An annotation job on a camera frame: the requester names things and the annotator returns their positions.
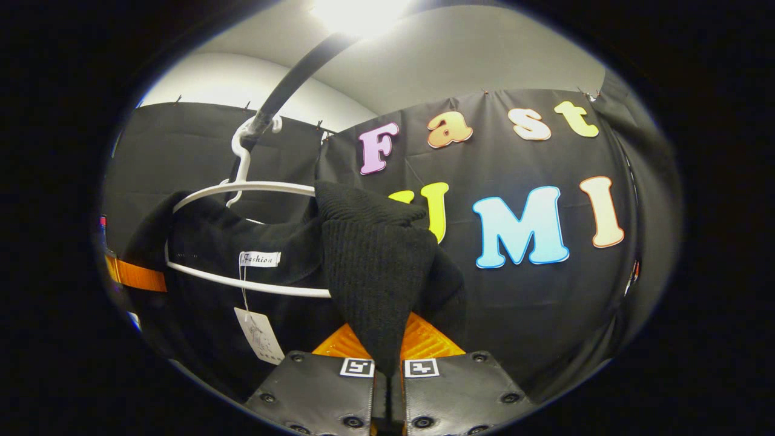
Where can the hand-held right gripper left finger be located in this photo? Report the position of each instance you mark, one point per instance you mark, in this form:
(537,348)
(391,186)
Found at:
(321,393)

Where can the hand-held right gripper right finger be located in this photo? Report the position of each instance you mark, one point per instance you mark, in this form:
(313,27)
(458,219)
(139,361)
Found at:
(454,393)

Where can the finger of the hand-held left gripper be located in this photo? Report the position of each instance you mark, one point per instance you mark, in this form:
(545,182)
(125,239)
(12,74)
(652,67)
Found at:
(139,277)

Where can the black knit garment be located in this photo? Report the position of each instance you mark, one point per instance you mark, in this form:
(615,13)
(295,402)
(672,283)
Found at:
(375,272)

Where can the large white clothes hanger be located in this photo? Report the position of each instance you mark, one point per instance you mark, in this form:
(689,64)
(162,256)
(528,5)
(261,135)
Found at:
(242,186)

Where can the black metal clothes rack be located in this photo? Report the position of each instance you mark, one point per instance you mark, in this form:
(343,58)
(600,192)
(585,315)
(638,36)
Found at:
(290,79)

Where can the black backdrop cloth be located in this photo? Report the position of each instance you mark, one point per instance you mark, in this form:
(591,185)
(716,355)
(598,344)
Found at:
(533,303)

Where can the large ceiling light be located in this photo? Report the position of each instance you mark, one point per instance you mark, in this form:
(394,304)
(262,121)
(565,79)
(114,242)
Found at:
(360,13)

